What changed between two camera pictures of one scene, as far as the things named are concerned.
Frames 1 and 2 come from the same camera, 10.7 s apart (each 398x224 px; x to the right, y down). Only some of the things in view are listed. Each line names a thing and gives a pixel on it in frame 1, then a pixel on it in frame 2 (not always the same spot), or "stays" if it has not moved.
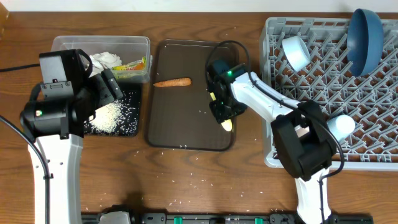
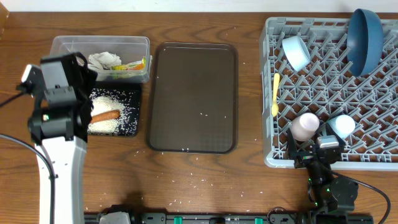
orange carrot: x=177 y=82 → x=110 y=115
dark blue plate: x=365 y=41 stays
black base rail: x=236 y=218 stays
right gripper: x=221 y=116 → x=292 y=153
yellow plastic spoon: x=226 y=124 → x=275 y=107
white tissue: x=102 y=61 stays
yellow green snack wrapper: x=138 y=65 stays
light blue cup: x=341 y=126 stays
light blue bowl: x=296 y=51 stays
